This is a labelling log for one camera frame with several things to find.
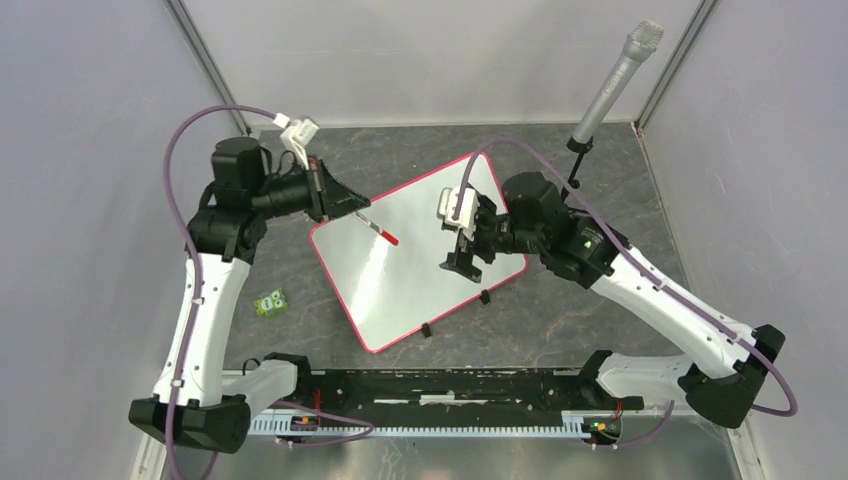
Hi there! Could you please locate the white slotted cable duct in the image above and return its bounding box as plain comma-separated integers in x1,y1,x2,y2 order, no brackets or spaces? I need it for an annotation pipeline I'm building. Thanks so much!
248,411,608,440

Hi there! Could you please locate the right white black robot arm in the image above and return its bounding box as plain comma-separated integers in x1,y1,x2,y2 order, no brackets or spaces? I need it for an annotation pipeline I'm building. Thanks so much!
437,172,786,429

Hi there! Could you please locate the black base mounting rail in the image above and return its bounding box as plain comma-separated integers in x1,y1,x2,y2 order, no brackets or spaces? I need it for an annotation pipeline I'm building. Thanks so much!
288,368,645,428

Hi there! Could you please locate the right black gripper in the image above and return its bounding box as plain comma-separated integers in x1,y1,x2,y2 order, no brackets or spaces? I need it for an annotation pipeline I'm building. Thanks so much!
439,197,545,282

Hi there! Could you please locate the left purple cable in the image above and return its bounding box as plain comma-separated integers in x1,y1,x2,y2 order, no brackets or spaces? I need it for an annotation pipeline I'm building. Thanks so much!
162,104,376,480

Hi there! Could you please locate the white board with pink rim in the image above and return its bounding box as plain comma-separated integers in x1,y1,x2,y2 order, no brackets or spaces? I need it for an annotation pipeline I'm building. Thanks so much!
310,157,528,353

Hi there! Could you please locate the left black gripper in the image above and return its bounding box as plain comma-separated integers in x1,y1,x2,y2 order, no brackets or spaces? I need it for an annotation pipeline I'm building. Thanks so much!
248,153,369,222

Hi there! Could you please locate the red capped whiteboard marker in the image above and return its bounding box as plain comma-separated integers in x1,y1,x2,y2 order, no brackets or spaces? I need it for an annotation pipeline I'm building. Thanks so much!
354,212,399,246

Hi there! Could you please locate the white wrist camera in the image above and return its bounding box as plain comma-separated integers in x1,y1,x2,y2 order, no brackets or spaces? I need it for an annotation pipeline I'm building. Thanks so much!
436,187,479,241
274,114,320,170

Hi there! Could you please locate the silver microphone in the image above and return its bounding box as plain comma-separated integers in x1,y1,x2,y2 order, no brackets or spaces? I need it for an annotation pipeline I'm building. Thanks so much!
569,20,664,152

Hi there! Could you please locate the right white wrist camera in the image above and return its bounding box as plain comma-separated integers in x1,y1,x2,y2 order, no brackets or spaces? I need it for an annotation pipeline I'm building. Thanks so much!
436,187,479,241

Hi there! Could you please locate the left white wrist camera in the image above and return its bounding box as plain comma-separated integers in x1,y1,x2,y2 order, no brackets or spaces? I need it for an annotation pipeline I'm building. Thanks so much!
274,114,320,170

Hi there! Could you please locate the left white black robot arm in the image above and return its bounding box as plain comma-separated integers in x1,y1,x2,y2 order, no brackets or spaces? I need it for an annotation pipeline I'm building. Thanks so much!
128,137,371,454

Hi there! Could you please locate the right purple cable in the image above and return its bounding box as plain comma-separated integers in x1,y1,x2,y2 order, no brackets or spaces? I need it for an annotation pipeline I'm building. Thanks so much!
453,137,799,450

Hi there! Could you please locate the small green eraser toy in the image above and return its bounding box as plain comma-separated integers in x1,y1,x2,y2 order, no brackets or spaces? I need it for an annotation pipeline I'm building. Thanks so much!
254,288,290,318

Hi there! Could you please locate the purple cable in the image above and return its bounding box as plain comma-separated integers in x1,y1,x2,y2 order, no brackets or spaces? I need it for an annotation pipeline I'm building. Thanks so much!
453,137,799,450
162,104,376,480

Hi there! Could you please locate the black microphone tripod stand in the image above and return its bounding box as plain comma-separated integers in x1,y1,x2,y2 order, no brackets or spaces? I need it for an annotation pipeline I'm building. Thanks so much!
560,137,594,201

